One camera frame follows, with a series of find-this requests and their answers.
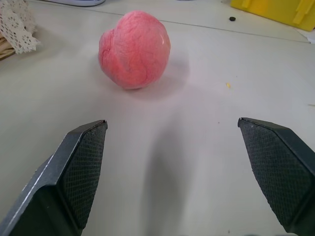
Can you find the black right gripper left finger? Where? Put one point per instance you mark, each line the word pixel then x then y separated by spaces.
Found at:
pixel 64 177

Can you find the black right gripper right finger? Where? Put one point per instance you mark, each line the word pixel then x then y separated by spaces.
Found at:
pixel 283 172

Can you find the wicker basket with lace liner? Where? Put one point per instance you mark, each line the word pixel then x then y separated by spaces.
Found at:
pixel 13 27

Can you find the small yellow crumb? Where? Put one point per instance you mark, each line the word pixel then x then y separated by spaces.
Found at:
pixel 228 85

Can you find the pink peach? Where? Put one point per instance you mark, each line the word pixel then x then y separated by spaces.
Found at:
pixel 134 50

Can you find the yellow plastic bin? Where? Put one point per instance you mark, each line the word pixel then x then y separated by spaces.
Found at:
pixel 275 11

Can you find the small black round cap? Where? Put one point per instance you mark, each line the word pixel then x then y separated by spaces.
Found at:
pixel 231 18

